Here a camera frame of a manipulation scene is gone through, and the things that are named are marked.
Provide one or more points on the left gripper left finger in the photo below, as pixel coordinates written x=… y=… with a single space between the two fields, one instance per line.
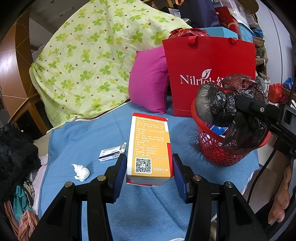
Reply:
x=62 y=219

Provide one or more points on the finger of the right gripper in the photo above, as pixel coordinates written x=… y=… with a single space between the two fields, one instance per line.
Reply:
x=257 y=109

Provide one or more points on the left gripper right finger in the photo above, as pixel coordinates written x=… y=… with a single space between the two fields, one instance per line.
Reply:
x=235 y=218

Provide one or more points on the white tissue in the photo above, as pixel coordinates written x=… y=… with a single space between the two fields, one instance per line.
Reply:
x=81 y=172

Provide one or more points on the black plastic bag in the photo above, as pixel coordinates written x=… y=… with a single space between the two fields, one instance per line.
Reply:
x=217 y=105

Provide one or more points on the white purple pill box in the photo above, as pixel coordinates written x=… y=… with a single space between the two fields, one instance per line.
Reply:
x=112 y=153

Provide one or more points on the red orange medicine box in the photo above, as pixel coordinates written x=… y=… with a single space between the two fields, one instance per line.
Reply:
x=149 y=158

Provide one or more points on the blue white carton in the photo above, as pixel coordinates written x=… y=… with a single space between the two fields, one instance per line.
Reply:
x=221 y=131

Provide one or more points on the red mesh trash basket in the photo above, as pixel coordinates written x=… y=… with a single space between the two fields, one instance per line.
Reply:
x=212 y=145

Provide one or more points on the right hand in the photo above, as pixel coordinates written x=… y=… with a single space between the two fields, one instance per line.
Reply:
x=282 y=199

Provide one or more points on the striped pink orange scarf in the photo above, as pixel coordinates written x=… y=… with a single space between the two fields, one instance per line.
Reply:
x=28 y=222

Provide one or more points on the teal garment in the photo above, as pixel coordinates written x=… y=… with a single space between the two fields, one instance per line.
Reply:
x=20 y=203

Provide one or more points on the white bed sheet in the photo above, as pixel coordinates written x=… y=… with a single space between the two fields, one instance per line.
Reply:
x=37 y=182

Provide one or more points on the black clothes pile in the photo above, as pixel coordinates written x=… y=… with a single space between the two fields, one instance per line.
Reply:
x=19 y=157

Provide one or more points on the red Nilrich shopping bag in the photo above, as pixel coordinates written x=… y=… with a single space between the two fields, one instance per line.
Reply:
x=193 y=61

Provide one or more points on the light blue box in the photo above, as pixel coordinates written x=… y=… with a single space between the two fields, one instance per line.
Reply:
x=220 y=32

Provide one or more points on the wooden cabinet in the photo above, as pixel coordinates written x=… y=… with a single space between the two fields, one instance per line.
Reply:
x=18 y=106

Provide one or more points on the red crinkled plastic bag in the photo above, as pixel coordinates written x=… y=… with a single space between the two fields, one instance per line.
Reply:
x=181 y=32

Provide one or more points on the magenta pillow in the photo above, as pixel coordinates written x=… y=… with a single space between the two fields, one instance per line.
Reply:
x=149 y=79

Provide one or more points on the green clover quilt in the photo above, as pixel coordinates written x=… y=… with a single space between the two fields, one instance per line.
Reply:
x=84 y=69

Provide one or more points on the navy bag orange handles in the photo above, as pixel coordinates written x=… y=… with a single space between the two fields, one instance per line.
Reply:
x=201 y=13

